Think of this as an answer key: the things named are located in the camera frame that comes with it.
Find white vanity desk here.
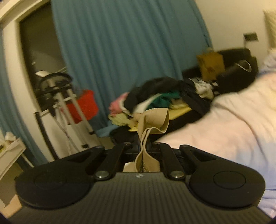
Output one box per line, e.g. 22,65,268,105
0,138,34,179

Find dark window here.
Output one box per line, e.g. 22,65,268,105
18,7,69,112

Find dark wall switch panel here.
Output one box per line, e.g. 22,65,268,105
243,32,259,42

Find red cloth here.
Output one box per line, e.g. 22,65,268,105
66,89,100,124

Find pile of mixed clothes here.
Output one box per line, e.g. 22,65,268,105
108,77,218,138

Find white cord loop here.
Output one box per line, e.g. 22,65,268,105
235,60,252,72

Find cream headboard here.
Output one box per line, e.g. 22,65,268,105
263,9,276,48

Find black sofa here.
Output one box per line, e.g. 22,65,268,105
182,48,259,93

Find garment steamer stand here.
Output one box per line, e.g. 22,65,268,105
35,71,95,135

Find yellow paper bag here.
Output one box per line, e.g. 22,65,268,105
197,52,225,80

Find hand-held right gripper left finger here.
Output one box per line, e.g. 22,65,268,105
62,141,143,181

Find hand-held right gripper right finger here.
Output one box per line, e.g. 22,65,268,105
149,141,218,180

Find wide blue curtain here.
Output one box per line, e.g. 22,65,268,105
51,0,213,137

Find tan printed t-shirt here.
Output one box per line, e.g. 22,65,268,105
123,108,171,173

